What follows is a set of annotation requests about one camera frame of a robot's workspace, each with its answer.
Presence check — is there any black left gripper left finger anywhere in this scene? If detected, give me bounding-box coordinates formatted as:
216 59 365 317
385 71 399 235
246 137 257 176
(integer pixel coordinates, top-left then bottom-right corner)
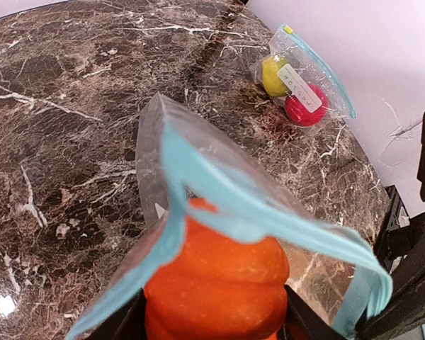
86 288 147 340

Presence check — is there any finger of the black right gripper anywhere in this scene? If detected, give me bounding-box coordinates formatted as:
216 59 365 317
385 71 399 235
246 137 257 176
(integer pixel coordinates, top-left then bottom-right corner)
357 232 425 339

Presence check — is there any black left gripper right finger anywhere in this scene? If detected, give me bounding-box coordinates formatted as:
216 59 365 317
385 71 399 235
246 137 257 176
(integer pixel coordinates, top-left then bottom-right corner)
283 285 344 340

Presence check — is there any orange toy pumpkin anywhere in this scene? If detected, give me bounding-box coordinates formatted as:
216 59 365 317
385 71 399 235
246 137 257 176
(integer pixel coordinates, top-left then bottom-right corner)
144 217 290 339

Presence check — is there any clear zip bag blue zipper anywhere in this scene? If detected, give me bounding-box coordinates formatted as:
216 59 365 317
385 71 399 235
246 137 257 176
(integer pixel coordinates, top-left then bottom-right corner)
67 93 393 339

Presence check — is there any clear zip bag yellow slider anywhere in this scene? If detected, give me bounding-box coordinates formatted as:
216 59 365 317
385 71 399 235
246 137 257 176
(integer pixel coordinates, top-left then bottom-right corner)
249 24 356 135

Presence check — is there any red toy apple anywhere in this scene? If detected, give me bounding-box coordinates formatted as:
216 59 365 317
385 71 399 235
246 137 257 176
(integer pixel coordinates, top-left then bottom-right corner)
285 83 329 127

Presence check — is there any green toy avocado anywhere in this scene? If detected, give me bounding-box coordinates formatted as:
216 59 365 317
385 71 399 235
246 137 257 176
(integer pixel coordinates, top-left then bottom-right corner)
261 55 291 98

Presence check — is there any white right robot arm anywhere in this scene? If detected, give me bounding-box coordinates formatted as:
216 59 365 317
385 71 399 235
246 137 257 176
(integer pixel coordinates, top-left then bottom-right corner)
358 113 425 339

